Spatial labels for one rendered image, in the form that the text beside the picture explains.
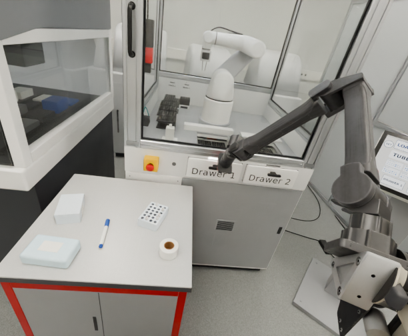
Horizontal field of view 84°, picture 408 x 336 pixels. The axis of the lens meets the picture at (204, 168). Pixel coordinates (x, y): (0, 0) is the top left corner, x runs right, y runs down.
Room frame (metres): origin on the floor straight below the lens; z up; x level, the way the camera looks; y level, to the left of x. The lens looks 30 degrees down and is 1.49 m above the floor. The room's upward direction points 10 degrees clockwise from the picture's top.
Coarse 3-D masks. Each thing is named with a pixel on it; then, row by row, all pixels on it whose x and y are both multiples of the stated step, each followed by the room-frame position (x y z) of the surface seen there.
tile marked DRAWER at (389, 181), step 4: (384, 176) 1.06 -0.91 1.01; (388, 176) 1.06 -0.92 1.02; (384, 180) 1.05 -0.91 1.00; (388, 180) 1.04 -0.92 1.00; (392, 180) 1.04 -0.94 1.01; (396, 180) 1.04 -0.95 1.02; (400, 180) 1.03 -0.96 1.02; (388, 184) 1.03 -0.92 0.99; (392, 184) 1.03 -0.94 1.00; (396, 184) 1.02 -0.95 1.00; (400, 184) 1.02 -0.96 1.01; (404, 184) 1.02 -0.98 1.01; (396, 188) 1.01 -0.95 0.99; (400, 188) 1.00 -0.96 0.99
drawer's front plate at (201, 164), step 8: (192, 160) 1.03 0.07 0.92; (200, 160) 1.04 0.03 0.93; (208, 160) 1.05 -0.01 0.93; (192, 168) 1.03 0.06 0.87; (200, 168) 1.04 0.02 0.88; (208, 168) 1.04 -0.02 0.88; (232, 168) 1.06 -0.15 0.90; (240, 168) 1.06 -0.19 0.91; (192, 176) 1.03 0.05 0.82; (200, 176) 1.04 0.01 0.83; (208, 176) 1.04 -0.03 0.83; (216, 176) 1.05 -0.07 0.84; (224, 176) 1.06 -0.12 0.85
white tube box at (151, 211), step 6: (150, 204) 0.78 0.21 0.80; (150, 210) 0.74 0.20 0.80; (156, 210) 0.75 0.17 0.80; (144, 216) 0.70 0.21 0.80; (150, 216) 0.71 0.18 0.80; (162, 216) 0.72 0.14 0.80; (138, 222) 0.68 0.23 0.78; (144, 222) 0.67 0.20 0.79; (150, 222) 0.67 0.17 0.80; (156, 222) 0.69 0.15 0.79; (150, 228) 0.67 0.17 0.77; (156, 228) 0.67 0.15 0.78
